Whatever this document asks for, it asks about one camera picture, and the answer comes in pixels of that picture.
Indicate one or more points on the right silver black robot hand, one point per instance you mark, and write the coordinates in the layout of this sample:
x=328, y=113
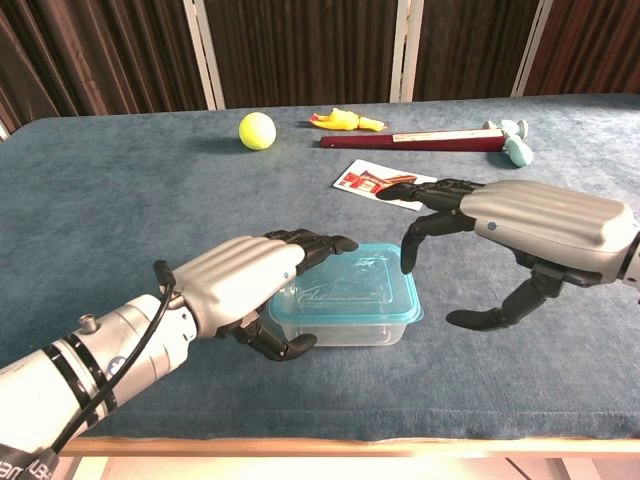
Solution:
x=550, y=220

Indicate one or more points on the light blue toy hammer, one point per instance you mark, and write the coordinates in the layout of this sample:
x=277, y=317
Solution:
x=517, y=150

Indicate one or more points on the yellow-green tennis ball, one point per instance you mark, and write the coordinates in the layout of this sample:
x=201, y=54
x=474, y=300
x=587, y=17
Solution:
x=257, y=131

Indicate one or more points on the teal container lid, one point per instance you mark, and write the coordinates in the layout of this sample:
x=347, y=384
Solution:
x=360, y=290

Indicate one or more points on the blue-grey velvet table cloth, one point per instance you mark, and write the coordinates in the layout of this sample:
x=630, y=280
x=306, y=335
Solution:
x=100, y=210

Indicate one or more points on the red chopsticks package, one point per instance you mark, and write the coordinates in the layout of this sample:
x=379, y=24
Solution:
x=400, y=141

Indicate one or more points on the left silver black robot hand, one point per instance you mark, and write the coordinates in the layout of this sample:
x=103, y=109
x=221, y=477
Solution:
x=235, y=280

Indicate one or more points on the yellow rubber chicken toy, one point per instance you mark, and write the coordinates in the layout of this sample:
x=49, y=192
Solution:
x=345, y=121

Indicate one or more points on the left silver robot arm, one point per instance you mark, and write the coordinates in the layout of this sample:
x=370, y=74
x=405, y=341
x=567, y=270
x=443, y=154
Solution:
x=60, y=380

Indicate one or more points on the postcard with red building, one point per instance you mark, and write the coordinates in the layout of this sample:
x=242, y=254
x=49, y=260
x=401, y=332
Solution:
x=357, y=177

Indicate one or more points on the dark brown pleated screen panel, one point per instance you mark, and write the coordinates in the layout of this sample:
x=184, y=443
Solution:
x=100, y=55
x=595, y=45
x=470, y=50
x=300, y=50

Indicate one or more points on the clear plastic container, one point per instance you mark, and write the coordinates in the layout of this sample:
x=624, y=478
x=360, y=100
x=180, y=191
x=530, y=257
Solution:
x=350, y=335

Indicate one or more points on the white screen frame post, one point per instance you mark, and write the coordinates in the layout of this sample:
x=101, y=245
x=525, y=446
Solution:
x=532, y=50
x=405, y=50
x=3, y=132
x=206, y=55

